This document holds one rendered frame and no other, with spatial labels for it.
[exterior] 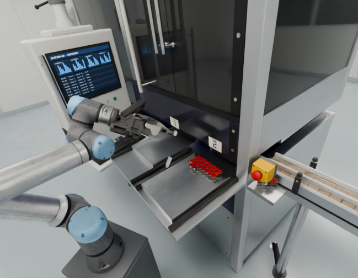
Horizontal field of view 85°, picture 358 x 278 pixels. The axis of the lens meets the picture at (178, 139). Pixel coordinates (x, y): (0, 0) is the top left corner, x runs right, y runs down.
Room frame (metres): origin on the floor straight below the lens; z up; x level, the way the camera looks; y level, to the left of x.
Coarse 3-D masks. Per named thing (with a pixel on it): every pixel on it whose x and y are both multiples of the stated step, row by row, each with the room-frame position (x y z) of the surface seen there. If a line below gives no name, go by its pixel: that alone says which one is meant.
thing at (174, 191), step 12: (192, 156) 0.86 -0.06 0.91; (168, 168) 0.77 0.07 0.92; (180, 168) 0.80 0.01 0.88; (156, 180) 0.73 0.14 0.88; (168, 180) 0.72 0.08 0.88; (180, 180) 0.71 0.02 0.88; (192, 180) 0.70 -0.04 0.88; (204, 180) 0.68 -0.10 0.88; (228, 180) 0.65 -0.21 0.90; (156, 192) 0.65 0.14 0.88; (168, 192) 0.64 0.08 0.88; (180, 192) 0.63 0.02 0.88; (192, 192) 0.62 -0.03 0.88; (204, 192) 0.61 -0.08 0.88; (156, 204) 0.57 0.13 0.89; (168, 204) 0.57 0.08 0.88; (180, 204) 0.56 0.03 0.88; (192, 204) 0.53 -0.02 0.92; (168, 216) 0.49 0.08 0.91; (180, 216) 0.49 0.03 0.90
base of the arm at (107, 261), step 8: (112, 240) 0.43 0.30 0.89; (120, 240) 0.47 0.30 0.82; (112, 248) 0.42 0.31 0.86; (120, 248) 0.44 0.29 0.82; (88, 256) 0.39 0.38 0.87; (96, 256) 0.39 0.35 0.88; (104, 256) 0.39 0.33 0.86; (112, 256) 0.40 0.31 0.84; (120, 256) 0.41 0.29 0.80; (88, 264) 0.39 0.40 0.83; (96, 264) 0.38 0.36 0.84; (104, 264) 0.39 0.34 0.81; (112, 264) 0.38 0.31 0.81; (96, 272) 0.37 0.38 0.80
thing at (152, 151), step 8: (160, 136) 1.14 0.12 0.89; (168, 136) 1.14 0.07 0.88; (176, 136) 1.13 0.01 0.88; (184, 136) 1.11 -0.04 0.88; (136, 144) 1.05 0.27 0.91; (144, 144) 1.07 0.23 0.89; (152, 144) 1.07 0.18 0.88; (160, 144) 1.06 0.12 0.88; (168, 144) 1.05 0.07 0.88; (176, 144) 1.03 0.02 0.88; (184, 144) 1.02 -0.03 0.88; (192, 144) 0.97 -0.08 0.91; (136, 152) 0.98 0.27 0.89; (144, 152) 0.99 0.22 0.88; (152, 152) 0.98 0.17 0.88; (160, 152) 0.97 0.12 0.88; (168, 152) 0.96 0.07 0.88; (176, 152) 0.90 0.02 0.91; (144, 160) 0.90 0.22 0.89; (152, 160) 0.90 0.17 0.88; (160, 160) 0.89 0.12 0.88
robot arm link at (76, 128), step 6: (72, 120) 0.64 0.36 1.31; (72, 126) 0.62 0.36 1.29; (78, 126) 0.62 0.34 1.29; (84, 126) 0.63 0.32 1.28; (90, 126) 0.64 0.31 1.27; (72, 132) 0.61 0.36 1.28; (78, 132) 0.59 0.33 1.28; (66, 138) 0.61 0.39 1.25; (72, 138) 0.59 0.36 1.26; (78, 138) 0.57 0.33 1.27; (66, 144) 0.59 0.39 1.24
